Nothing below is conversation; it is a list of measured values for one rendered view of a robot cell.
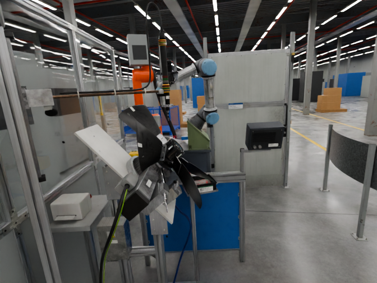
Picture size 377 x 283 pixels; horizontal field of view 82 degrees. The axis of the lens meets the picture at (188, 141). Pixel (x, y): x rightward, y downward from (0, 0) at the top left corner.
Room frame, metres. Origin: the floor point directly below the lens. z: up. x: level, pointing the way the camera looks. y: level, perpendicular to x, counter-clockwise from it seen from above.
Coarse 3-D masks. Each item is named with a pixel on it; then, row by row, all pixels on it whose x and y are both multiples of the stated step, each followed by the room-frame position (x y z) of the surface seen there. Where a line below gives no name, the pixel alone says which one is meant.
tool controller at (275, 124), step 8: (248, 128) 1.63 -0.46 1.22; (256, 128) 1.58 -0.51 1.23; (264, 128) 1.57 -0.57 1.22; (272, 128) 1.57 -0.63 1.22; (280, 128) 1.57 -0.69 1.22; (248, 136) 1.62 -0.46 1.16; (256, 136) 1.59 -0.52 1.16; (264, 136) 1.59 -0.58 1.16; (272, 136) 1.58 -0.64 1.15; (280, 136) 1.59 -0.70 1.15; (248, 144) 1.62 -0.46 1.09; (256, 144) 1.61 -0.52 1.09; (264, 144) 1.61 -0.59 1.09; (272, 144) 1.60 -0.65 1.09; (280, 144) 1.60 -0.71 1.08
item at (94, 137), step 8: (88, 128) 1.18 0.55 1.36; (96, 128) 1.25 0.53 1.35; (80, 136) 1.05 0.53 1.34; (88, 136) 1.11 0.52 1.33; (96, 136) 1.17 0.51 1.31; (104, 136) 1.24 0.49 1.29; (88, 144) 1.04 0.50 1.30; (96, 144) 1.10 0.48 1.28; (104, 144) 1.17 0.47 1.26; (112, 144) 1.24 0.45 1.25; (96, 152) 1.04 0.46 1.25; (104, 152) 1.10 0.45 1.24; (112, 152) 1.16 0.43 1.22; (120, 152) 1.23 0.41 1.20; (104, 160) 1.04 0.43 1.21; (112, 160) 1.09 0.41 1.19; (120, 160) 1.16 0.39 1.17; (112, 168) 1.04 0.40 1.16; (120, 168) 1.09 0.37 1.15; (120, 176) 1.04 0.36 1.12; (160, 208) 1.06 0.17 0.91; (168, 208) 1.13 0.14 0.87; (168, 216) 1.06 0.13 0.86
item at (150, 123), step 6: (138, 108) 1.30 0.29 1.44; (144, 108) 1.33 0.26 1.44; (120, 114) 1.19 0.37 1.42; (126, 114) 1.22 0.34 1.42; (132, 114) 1.24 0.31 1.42; (138, 114) 1.26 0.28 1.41; (144, 114) 1.29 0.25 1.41; (150, 114) 1.32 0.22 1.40; (126, 120) 1.19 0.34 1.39; (132, 120) 1.22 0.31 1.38; (138, 120) 1.23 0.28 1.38; (144, 120) 1.25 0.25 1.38; (150, 120) 1.28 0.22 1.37; (132, 126) 1.19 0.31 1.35; (150, 126) 1.25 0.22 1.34; (156, 126) 1.27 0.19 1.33; (156, 132) 1.24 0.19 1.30
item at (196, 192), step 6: (180, 168) 1.11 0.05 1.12; (186, 168) 1.03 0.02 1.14; (180, 174) 1.11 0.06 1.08; (186, 174) 1.05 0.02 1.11; (186, 180) 1.06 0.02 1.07; (192, 180) 0.97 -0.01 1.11; (186, 186) 1.07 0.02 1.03; (192, 186) 1.00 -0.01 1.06; (192, 192) 1.02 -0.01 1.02; (198, 192) 0.93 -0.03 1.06; (192, 198) 1.05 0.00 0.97; (198, 198) 0.97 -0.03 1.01; (198, 204) 1.01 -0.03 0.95
